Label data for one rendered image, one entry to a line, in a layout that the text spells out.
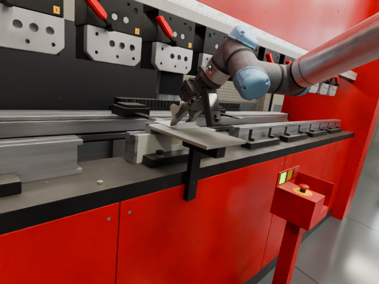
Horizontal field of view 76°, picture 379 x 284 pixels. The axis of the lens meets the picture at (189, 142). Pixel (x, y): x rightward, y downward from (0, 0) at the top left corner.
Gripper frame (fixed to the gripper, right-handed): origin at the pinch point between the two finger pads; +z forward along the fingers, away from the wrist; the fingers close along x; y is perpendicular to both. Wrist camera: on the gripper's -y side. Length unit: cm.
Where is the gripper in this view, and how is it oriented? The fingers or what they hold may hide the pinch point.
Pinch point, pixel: (180, 124)
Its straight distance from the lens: 83.4
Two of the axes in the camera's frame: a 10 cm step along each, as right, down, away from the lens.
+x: -7.2, 0.9, -6.9
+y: -4.5, -8.2, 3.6
